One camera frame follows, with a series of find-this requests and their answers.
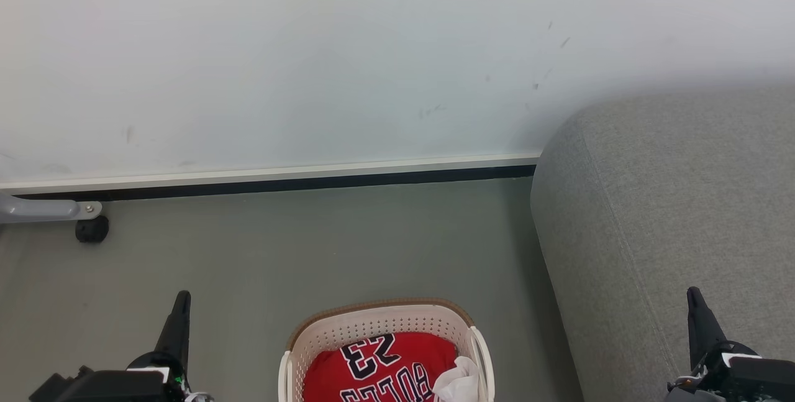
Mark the grey metal stand leg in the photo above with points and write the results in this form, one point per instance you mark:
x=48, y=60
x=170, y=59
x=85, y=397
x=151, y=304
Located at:
x=43, y=209

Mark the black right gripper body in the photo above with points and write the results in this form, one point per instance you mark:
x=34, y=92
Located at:
x=705, y=383

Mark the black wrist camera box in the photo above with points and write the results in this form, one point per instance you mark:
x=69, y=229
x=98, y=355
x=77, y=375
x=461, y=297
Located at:
x=761, y=380
x=99, y=386

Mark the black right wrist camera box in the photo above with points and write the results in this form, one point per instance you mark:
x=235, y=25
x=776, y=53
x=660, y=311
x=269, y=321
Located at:
x=761, y=380

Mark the black caster wheel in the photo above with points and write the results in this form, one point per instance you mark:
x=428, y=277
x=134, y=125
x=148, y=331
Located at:
x=92, y=228

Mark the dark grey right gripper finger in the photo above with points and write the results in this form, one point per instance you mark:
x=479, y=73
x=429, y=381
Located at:
x=703, y=327

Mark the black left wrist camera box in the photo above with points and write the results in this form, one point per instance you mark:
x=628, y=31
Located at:
x=99, y=386

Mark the red basketball jersey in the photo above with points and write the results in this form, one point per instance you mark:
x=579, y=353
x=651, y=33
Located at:
x=372, y=368

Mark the grey fabric sofa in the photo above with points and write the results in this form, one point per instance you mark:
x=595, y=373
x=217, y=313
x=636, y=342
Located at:
x=671, y=234

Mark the white and black baseboard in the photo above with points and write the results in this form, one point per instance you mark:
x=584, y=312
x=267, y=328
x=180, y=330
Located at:
x=267, y=178

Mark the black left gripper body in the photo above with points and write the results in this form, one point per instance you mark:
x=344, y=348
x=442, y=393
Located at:
x=163, y=372

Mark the white laundry basket brown rim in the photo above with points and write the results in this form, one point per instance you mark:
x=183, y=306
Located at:
x=372, y=322

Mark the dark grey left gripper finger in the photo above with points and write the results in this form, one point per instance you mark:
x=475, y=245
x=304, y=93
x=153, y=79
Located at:
x=177, y=327

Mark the white cloth garment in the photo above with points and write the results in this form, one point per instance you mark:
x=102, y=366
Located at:
x=458, y=382

